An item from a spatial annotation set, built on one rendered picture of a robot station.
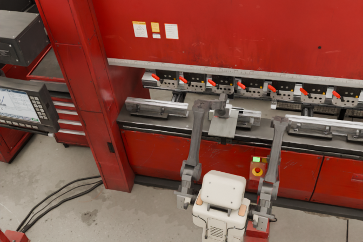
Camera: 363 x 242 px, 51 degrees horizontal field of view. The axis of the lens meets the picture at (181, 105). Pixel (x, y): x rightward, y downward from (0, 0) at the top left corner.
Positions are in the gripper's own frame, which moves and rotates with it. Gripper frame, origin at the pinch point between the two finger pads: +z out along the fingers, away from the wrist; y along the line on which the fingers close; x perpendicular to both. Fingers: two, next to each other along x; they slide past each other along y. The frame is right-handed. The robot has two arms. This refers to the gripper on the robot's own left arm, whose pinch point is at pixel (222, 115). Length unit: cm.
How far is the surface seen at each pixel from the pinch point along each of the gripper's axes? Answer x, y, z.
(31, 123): 35, 114, -50
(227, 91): -14.1, -2.5, -14.1
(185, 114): -1.5, 30.7, 13.9
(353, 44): -36, -74, -54
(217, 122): 6.0, 2.5, -1.1
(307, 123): -4, -59, 10
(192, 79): -17.6, 22.4, -20.8
